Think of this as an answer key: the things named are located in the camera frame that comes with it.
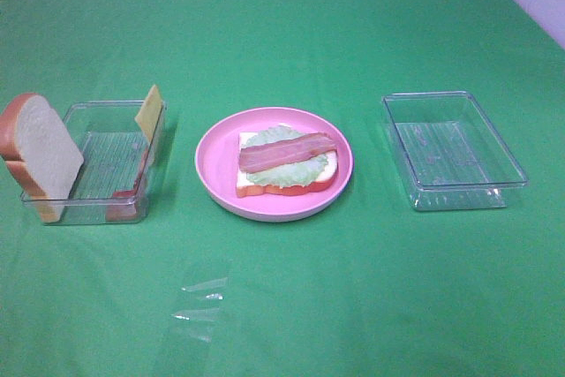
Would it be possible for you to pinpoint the green tablecloth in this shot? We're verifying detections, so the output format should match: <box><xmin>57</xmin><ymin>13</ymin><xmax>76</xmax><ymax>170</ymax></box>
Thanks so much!
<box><xmin>1</xmin><ymin>0</ymin><xmax>564</xmax><ymax>376</ymax></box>

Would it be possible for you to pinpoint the green toy lettuce leaf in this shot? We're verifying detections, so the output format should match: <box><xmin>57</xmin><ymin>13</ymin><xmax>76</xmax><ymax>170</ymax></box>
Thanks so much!
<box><xmin>237</xmin><ymin>124</ymin><xmax>338</xmax><ymax>189</ymax></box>

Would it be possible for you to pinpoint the clear plastic tray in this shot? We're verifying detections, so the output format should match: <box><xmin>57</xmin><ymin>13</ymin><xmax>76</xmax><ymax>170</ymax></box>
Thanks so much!
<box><xmin>20</xmin><ymin>100</ymin><xmax>167</xmax><ymax>225</ymax></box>
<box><xmin>381</xmin><ymin>91</ymin><xmax>529</xmax><ymax>212</ymax></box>

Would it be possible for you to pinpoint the left clear plastic tray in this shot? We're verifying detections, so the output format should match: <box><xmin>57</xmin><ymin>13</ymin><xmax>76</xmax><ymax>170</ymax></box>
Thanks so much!
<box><xmin>20</xmin><ymin>100</ymin><xmax>167</xmax><ymax>225</ymax></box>

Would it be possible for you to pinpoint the toy bread slice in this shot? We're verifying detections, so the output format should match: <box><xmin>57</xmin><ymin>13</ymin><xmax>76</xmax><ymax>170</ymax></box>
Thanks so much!
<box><xmin>235</xmin><ymin>129</ymin><xmax>340</xmax><ymax>199</ymax></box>
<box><xmin>1</xmin><ymin>93</ymin><xmax>84</xmax><ymax>222</ymax></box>

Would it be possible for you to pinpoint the right clear plastic tray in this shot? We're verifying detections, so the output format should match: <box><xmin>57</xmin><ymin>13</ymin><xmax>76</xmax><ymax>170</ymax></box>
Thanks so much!
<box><xmin>381</xmin><ymin>91</ymin><xmax>529</xmax><ymax>212</ymax></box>

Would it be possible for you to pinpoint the tray toy bacon strip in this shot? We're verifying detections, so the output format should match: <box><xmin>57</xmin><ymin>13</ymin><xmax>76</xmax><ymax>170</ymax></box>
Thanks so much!
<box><xmin>238</xmin><ymin>132</ymin><xmax>336</xmax><ymax>173</ymax></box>
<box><xmin>105</xmin><ymin>148</ymin><xmax>148</xmax><ymax>222</ymax></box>

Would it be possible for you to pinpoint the yellow toy cheese slice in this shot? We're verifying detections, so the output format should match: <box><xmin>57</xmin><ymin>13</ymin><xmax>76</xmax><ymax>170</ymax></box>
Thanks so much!
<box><xmin>134</xmin><ymin>84</ymin><xmax>163</xmax><ymax>144</ymax></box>

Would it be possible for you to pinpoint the pink round plate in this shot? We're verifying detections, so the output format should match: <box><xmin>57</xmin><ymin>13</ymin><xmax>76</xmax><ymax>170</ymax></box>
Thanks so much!
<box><xmin>194</xmin><ymin>107</ymin><xmax>354</xmax><ymax>222</ymax></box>

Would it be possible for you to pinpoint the clear plastic film piece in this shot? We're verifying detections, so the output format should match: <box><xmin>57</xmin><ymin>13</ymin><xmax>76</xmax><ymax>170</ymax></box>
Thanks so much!
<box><xmin>170</xmin><ymin>277</ymin><xmax>228</xmax><ymax>343</ymax></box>

